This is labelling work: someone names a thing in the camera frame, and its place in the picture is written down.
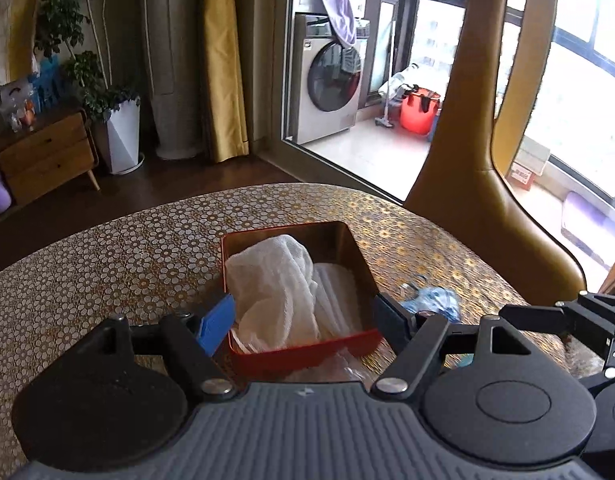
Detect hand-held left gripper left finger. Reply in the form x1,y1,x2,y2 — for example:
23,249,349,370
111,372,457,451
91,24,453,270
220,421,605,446
108,294,238,402

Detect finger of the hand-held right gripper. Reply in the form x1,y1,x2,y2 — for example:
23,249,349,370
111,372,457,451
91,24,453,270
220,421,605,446
497,290,615,382

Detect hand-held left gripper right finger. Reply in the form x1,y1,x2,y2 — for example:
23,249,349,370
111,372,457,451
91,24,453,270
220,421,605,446
372,292,534,398

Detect red tin box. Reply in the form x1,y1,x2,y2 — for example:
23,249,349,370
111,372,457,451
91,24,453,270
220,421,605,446
221,221,383,377

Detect white terry towel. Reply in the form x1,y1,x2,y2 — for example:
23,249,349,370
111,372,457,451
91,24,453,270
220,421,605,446
225,234,321,347

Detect clear plastic bag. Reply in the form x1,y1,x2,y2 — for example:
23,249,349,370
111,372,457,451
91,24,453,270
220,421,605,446
282,346,389,386

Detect purple mat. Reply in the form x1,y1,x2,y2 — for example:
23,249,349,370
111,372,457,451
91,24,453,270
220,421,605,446
561,192,615,257

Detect cardboard box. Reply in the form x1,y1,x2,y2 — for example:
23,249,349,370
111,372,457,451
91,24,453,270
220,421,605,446
505,137,551,191

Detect tan leather chair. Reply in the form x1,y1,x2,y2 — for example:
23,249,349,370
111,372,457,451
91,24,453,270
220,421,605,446
403,0,588,307

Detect red bucket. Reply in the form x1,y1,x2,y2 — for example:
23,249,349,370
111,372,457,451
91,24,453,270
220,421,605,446
400,87,441,135

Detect white faceted planter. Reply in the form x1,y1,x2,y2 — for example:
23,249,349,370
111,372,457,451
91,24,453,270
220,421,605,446
92,97,145,175

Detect silver washing machine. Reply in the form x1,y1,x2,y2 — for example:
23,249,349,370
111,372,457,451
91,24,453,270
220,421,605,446
294,12,371,145

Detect wooden drawer cabinet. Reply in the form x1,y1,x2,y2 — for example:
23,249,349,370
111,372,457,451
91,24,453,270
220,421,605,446
0,107,101,238

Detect white plastic bag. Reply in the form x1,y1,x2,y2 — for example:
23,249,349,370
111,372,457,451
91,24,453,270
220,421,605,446
379,64,419,102

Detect yellow curtain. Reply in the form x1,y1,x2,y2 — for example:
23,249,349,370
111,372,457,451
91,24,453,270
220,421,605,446
200,0,250,163
10,0,49,81

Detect green potted plant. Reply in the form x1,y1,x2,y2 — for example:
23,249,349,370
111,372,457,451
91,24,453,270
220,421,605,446
35,0,141,123

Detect grey tower air conditioner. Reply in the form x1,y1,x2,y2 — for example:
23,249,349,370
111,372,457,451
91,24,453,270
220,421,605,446
140,0,207,161

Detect sliding glass door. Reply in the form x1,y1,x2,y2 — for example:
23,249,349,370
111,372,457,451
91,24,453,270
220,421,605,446
280,0,406,206

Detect black framed balcony window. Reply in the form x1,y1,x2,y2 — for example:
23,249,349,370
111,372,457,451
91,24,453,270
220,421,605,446
407,0,615,198

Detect small toy figures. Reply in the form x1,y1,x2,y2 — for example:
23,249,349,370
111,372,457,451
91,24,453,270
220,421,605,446
0,82,37,133

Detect purple towel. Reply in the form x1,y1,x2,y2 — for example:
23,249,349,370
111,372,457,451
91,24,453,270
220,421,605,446
316,0,357,50

